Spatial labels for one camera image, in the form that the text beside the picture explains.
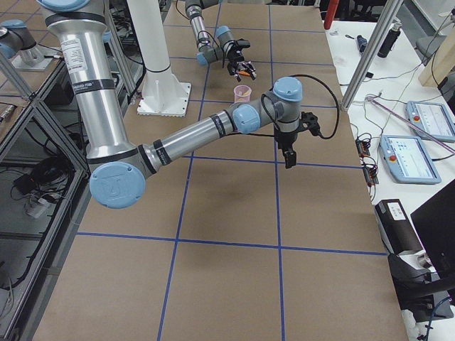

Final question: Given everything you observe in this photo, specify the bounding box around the teach pendant tablet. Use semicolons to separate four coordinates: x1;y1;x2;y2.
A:
405;101;454;143
379;135;441;185

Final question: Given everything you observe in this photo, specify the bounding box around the near teach pendant tablet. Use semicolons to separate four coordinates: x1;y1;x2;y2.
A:
379;135;441;185

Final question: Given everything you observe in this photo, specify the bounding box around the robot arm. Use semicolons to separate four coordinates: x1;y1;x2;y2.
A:
185;0;257;82
40;1;321;209

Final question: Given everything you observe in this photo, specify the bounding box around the black water bottle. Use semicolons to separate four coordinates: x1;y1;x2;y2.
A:
378;22;402;58

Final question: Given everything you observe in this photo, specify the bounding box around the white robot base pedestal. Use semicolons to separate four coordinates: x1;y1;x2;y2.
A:
127;0;191;117

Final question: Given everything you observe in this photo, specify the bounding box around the black office chair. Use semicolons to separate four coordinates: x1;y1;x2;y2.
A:
387;254;454;323

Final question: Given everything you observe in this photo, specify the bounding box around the far teach pendant tablet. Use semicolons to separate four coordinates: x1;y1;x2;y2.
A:
405;101;454;143

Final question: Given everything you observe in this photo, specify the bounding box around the black box with label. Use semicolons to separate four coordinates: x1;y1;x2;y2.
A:
374;199;424;256

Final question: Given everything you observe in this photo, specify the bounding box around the black monitor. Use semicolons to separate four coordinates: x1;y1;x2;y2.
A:
411;181;454;277

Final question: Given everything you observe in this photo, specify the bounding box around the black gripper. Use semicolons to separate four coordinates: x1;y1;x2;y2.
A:
226;40;257;80
275;112;320;169

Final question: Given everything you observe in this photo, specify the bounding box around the aluminium frame post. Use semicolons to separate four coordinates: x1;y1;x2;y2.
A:
341;0;403;112

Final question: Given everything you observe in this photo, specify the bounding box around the pink mesh pen holder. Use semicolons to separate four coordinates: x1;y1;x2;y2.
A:
233;85;252;104

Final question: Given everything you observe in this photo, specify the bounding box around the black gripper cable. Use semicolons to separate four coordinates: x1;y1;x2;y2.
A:
261;73;340;140

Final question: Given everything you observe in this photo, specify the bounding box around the red fire extinguisher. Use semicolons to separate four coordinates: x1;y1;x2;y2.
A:
323;0;339;30

